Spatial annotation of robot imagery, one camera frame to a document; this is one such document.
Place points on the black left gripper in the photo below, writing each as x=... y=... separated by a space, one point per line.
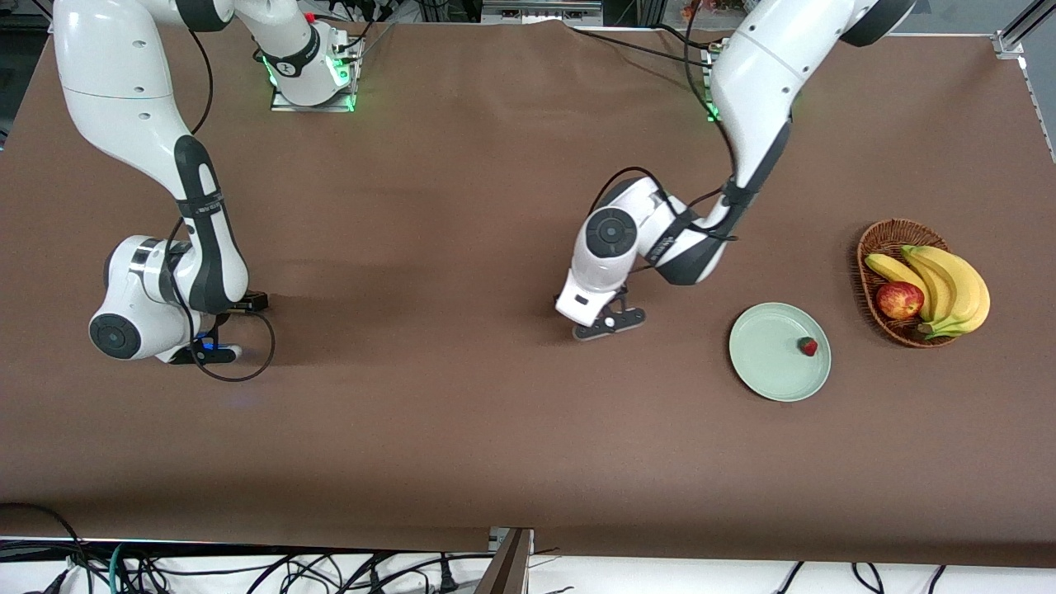
x=624 y=289

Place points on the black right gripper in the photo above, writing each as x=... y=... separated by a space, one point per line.
x=250 y=302

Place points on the red strawberry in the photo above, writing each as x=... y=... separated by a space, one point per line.
x=808 y=346

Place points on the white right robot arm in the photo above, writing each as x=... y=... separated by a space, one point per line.
x=115 y=74

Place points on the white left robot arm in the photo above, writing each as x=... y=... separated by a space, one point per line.
x=759 y=82

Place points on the pale green round plate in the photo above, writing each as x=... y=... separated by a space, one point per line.
x=771 y=363

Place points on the brown table cover sheet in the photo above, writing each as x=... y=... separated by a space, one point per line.
x=462 y=412

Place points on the brown wicker basket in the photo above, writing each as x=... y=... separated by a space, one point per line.
x=887 y=239

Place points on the red apple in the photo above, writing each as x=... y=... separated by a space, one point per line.
x=899 y=300

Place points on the grey metal box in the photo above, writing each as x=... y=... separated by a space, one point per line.
x=540 y=11

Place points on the orange patterned object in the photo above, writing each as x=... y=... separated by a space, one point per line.
x=709 y=8

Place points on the yellow banana bunch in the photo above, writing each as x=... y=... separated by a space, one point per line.
x=961 y=289

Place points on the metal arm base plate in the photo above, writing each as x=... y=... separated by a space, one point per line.
x=322 y=106
x=709 y=113

